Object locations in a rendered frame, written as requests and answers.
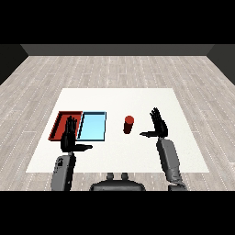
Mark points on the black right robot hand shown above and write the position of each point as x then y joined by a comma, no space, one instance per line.
160,127

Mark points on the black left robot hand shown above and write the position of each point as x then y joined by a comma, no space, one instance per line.
68,140

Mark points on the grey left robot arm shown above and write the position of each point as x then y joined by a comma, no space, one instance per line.
62,173

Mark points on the red shallow open box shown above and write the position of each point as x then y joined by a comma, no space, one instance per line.
63,125

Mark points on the light blue shallow open box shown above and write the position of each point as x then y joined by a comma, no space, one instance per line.
92,126

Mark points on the red can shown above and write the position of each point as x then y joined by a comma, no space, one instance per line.
128,124

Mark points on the dark grey robot body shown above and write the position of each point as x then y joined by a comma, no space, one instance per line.
117,184

